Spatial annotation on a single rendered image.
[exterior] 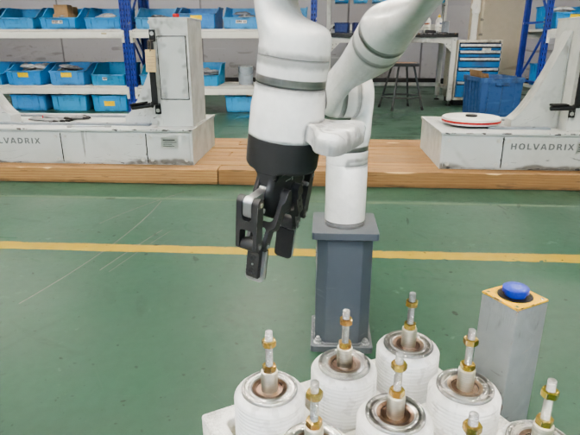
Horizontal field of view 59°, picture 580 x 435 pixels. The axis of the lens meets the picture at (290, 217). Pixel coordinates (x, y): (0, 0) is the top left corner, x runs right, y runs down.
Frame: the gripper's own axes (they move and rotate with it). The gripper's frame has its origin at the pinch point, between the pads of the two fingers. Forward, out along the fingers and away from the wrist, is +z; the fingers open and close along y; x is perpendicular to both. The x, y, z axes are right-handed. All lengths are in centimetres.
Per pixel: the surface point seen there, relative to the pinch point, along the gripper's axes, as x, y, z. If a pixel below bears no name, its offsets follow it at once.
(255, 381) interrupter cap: -2.1, -4.0, 21.6
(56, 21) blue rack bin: -412, -337, 18
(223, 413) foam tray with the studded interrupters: -6.4, -3.8, 29.6
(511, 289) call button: 26.6, -32.3, 10.4
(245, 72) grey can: -243, -416, 46
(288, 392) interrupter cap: 3.1, -3.8, 20.9
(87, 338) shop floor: -61, -30, 55
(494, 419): 28.3, -13.2, 20.0
